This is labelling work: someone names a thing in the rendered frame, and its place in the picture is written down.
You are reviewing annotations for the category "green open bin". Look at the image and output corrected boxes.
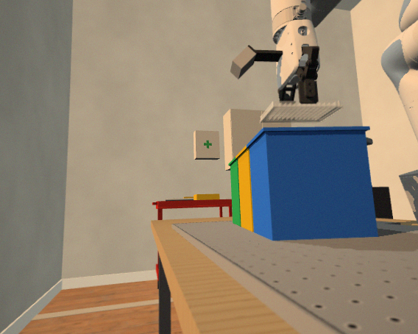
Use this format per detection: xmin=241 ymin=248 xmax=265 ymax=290
xmin=228 ymin=157 xmax=241 ymax=227

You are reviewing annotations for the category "blue bin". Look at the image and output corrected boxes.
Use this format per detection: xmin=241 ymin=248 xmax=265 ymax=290
xmin=247 ymin=126 xmax=378 ymax=241

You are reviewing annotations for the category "yellow open-top bin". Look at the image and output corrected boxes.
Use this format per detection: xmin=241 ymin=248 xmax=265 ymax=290
xmin=235 ymin=146 xmax=254 ymax=232

